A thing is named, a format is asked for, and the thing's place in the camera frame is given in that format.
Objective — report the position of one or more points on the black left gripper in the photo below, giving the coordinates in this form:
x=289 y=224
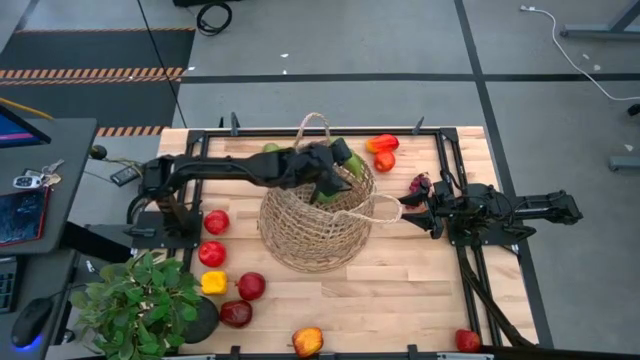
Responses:
x=305 y=165

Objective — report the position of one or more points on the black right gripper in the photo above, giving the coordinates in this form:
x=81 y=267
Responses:
x=450 y=210

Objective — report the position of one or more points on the green mango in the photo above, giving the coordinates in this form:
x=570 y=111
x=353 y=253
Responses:
x=356 y=165

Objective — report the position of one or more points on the red orange mango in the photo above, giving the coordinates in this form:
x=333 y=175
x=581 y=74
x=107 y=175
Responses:
x=382 y=143

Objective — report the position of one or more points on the woven wicker basket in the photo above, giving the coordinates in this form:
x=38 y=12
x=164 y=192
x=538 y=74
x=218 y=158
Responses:
x=300 y=235

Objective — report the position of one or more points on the yellow bell pepper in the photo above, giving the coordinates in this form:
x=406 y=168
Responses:
x=214 y=282

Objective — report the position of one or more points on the yellow red apple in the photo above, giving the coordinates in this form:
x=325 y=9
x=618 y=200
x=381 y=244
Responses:
x=307 y=341

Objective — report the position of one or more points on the dark red pomegranate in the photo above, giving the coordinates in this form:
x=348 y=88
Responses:
x=236 y=313

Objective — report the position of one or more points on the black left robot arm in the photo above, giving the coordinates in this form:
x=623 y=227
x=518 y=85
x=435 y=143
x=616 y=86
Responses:
x=220 y=169

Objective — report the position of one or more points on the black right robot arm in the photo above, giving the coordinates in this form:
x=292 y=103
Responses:
x=545 y=207

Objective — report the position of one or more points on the purple grape bunch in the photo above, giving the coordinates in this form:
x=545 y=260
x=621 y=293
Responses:
x=419 y=182

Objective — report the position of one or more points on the black plant pot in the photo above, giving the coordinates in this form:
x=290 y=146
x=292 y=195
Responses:
x=204 y=320

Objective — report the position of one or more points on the grey furniture foot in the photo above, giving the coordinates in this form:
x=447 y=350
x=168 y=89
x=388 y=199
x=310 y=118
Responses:
x=624 y=163

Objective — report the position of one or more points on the black power adapter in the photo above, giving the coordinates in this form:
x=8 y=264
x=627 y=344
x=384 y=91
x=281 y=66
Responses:
x=125 y=175

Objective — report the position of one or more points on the black caster wheel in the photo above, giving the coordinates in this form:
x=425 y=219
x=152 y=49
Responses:
x=634 y=109

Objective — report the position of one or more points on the black round knob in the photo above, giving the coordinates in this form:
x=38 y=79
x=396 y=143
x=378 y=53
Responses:
x=98 y=152

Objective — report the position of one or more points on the green potted plant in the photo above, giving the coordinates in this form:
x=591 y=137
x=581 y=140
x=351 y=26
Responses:
x=135 y=300

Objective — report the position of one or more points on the grey table leg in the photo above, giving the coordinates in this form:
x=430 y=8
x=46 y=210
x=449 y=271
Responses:
x=595 y=32

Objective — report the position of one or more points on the black striped floor mat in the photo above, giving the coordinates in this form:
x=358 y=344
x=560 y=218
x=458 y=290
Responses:
x=100 y=50

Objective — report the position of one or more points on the grey desk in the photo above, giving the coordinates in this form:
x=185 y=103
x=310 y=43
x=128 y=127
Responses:
x=70 y=150

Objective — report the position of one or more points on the key bunch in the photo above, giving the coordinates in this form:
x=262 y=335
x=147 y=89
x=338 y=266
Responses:
x=51 y=170

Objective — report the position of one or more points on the car key fob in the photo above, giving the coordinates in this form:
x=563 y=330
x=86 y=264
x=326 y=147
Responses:
x=25 y=181

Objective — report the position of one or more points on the tablet with red case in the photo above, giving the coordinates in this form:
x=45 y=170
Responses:
x=22 y=215

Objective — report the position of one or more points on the computer monitor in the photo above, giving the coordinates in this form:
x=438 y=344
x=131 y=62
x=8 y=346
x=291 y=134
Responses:
x=20 y=132

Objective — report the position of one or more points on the black computer mouse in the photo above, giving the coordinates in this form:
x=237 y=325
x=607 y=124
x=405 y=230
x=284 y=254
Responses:
x=30 y=320

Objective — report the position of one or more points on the black keyboard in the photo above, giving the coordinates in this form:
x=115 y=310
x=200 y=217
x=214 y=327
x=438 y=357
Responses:
x=7 y=285

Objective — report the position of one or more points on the black aluminium frame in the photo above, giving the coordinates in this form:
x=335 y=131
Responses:
x=270 y=133

